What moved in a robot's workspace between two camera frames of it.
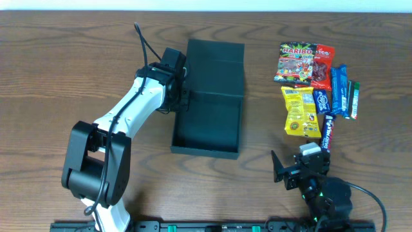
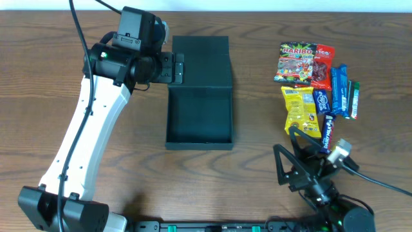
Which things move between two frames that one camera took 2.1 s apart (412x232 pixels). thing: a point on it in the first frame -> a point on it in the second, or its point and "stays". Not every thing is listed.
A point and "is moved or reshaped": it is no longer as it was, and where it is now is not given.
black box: x=214 y=87 is moved or reshaped
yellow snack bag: x=302 y=118 stays
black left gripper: x=184 y=97 -> x=177 y=68
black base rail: x=221 y=226 stays
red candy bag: x=321 y=75 stays
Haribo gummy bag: x=295 y=63 stays
